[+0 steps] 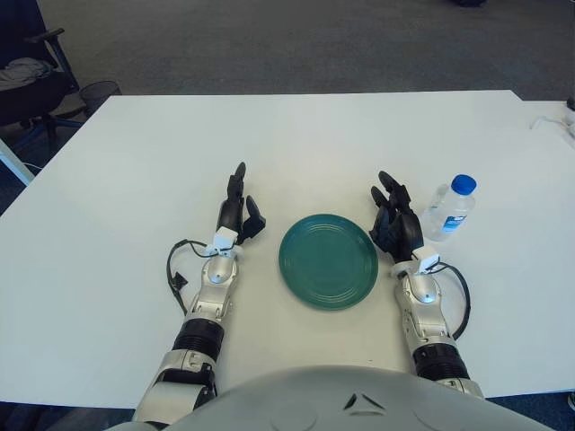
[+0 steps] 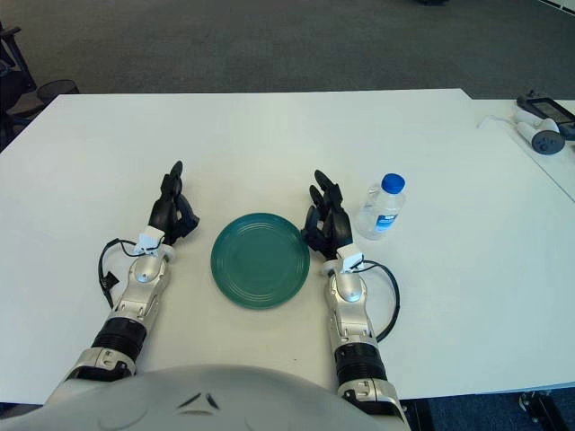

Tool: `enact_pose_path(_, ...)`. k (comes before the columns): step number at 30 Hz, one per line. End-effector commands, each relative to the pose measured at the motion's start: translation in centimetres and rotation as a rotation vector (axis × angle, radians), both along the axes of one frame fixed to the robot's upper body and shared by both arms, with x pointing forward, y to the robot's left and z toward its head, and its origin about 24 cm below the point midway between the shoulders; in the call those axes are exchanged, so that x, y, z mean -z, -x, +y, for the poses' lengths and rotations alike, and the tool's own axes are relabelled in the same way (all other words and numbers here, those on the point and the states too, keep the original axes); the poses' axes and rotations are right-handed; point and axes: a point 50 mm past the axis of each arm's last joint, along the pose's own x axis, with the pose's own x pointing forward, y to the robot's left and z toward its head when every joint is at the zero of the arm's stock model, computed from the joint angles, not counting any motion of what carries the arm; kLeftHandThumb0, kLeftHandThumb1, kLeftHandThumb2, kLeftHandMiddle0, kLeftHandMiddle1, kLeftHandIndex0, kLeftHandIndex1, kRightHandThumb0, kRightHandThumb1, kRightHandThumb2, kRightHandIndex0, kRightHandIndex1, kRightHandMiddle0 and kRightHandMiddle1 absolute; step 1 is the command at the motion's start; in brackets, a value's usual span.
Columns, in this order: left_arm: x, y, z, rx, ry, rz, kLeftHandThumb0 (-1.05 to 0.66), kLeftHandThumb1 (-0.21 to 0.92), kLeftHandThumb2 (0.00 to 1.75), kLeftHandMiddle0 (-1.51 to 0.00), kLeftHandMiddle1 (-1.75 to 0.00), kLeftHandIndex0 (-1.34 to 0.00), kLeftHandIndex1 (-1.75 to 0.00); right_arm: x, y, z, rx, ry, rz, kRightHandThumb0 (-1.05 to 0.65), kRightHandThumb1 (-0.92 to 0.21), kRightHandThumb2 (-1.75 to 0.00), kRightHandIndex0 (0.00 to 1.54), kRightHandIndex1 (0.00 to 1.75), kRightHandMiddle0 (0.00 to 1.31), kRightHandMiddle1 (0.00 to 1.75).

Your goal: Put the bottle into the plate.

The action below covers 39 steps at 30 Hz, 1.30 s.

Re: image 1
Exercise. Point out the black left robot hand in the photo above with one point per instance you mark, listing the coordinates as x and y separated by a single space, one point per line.
231 211

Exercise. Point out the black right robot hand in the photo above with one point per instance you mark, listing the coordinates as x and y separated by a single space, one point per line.
400 229

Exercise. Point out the clear bottle with blue cap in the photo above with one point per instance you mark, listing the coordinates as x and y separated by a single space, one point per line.
449 211

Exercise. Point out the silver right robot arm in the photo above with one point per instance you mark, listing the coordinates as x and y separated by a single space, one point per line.
422 296

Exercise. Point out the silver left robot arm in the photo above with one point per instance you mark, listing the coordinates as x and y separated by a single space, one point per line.
215 274

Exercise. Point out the green round plate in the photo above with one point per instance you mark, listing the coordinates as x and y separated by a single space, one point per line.
328 262

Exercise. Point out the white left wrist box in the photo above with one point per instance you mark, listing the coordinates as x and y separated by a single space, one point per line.
224 238

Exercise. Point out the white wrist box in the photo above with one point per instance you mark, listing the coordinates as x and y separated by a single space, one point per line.
427 260
224 238

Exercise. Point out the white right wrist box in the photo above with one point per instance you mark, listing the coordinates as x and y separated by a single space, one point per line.
427 260

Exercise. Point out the black mesh wastebasket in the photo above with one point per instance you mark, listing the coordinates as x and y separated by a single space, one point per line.
96 94

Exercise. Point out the grey robot torso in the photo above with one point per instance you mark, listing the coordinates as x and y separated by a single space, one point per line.
314 404

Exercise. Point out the white furniture panel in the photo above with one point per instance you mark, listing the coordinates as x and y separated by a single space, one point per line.
13 164

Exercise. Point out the black office chair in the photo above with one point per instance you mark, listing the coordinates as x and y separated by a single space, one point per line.
27 101

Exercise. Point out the grey crumpled cloth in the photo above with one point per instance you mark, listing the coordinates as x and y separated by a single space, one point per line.
22 69

